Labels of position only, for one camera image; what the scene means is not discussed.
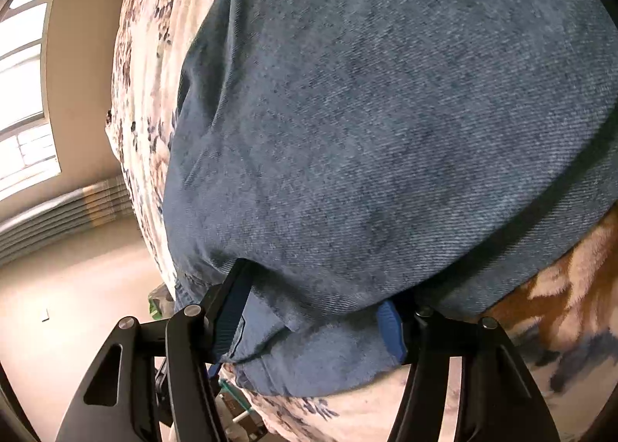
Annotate floral bed blanket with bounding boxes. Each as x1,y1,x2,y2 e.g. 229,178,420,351
106,0,617,441

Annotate teal curtain left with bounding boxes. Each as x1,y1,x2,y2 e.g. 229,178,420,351
1,176,133,265

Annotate blue denim pants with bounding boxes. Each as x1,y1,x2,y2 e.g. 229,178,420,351
163,0,617,397

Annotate window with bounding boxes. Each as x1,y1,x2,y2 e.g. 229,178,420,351
1,0,61,199

